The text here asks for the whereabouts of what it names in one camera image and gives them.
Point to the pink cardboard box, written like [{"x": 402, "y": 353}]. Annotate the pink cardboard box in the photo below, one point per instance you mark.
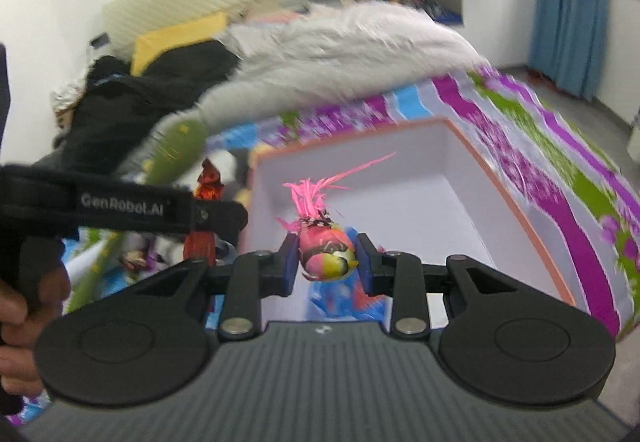
[{"x": 400, "y": 182}]

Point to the pink feathered bird toy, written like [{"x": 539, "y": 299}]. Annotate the pink feathered bird toy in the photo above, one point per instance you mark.
[{"x": 325, "y": 247}]

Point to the green plush stick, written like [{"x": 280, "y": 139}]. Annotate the green plush stick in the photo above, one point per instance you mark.
[{"x": 175, "y": 147}]

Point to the black garment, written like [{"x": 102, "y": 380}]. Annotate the black garment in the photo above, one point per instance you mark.
[{"x": 150, "y": 92}]

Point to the white crumpled cloth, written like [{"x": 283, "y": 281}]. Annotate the white crumpled cloth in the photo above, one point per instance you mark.
[{"x": 70, "y": 94}]

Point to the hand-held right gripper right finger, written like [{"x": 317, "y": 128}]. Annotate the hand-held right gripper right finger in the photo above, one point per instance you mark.
[{"x": 365, "y": 267}]

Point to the cluster of small colourful items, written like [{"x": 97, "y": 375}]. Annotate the cluster of small colourful items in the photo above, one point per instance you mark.
[{"x": 425, "y": 4}]

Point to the blue curtain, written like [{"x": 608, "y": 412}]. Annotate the blue curtain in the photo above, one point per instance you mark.
[{"x": 565, "y": 22}]

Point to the pale pink grey quilt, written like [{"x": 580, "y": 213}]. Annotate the pale pink grey quilt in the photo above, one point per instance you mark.
[{"x": 350, "y": 52}]

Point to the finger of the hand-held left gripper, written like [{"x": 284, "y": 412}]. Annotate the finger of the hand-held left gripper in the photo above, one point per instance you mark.
[{"x": 222, "y": 219}]

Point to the yellow pillow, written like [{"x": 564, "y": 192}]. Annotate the yellow pillow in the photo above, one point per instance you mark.
[{"x": 175, "y": 39}]

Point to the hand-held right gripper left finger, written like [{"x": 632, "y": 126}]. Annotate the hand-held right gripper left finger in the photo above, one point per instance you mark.
[{"x": 289, "y": 267}]

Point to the colourful striped floral bed sheet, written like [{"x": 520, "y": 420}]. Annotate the colourful striped floral bed sheet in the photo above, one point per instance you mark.
[{"x": 550, "y": 147}]

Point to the red foil candy packet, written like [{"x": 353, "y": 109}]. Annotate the red foil candy packet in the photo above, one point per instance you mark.
[{"x": 207, "y": 182}]

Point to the person's left hand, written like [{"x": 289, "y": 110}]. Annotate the person's left hand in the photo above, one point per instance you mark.
[{"x": 20, "y": 347}]

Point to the blue white plastic pack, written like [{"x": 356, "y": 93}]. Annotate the blue white plastic pack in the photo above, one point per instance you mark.
[{"x": 340, "y": 299}]

